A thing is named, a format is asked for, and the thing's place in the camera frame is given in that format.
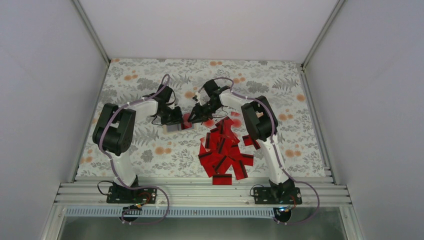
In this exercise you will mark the aluminium rail frame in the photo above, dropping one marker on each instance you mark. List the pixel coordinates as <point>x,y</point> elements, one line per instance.
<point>201,192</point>

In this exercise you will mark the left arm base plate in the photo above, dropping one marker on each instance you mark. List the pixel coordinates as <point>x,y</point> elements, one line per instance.
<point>121,195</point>

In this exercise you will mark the red card centre pile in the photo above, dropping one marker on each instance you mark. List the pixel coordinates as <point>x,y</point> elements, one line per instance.
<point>222,140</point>

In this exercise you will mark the clear card red dot right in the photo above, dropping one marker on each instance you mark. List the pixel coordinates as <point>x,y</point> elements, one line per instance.
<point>236,119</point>

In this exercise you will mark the red card lower right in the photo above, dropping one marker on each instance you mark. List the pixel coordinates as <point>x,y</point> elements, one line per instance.
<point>239,163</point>

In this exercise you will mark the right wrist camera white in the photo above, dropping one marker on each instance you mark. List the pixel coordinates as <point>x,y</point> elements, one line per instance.
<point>198,98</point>

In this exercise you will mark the red card on rail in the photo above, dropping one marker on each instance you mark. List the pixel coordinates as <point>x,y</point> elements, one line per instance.
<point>222,179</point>

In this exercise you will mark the beige card holder wallet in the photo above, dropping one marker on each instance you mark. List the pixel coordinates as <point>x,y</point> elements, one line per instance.
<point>175,129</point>

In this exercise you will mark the red card left pile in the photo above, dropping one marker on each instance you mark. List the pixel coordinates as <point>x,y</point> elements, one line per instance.
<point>209,160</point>

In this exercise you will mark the clear card red dot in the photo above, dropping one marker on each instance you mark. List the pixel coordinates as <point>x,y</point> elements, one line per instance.
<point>236,119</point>
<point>209,123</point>

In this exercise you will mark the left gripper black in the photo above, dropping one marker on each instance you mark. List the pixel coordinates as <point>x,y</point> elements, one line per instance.
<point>176,120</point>

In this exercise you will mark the clear card red dot left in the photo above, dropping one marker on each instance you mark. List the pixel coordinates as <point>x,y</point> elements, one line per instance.
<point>209,123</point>

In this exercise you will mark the red card right pile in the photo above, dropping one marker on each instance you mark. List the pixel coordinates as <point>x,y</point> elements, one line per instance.
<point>249,141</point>

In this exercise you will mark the red card pile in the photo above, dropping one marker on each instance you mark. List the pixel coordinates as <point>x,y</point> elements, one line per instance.
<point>222,140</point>
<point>249,141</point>
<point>209,160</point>

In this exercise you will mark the floral patterned table mat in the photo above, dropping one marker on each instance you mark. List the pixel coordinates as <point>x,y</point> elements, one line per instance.
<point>154,154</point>

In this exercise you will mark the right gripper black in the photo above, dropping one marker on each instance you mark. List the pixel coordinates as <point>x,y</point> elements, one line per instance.
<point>199,115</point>

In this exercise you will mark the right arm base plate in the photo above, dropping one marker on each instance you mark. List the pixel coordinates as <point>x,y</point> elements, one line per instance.
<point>264,196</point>

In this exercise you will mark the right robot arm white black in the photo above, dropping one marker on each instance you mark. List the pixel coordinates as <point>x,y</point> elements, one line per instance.
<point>261,124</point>

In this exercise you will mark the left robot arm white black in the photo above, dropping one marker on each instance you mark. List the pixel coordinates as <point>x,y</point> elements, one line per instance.
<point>113,133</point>

